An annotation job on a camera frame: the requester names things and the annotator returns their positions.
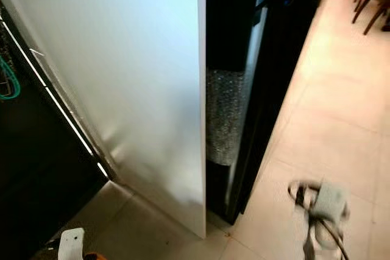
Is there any black fridge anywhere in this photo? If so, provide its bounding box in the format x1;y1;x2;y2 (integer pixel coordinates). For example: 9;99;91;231
205;0;325;225

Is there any black glossy cabinet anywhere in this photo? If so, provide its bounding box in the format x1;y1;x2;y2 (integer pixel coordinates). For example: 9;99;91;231
0;4;112;260

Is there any bubble wrap sheet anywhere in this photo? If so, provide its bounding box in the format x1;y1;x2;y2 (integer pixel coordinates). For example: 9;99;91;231
207;68;249;167

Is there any teal clothes hanger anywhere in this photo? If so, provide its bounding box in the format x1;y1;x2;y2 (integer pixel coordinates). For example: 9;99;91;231
0;58;22;101

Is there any dark wooden chair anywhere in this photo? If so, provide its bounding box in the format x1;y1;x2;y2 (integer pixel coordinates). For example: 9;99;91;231
350;0;390;37

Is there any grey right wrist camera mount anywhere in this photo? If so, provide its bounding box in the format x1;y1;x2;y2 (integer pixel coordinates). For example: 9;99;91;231
311;181;351;223

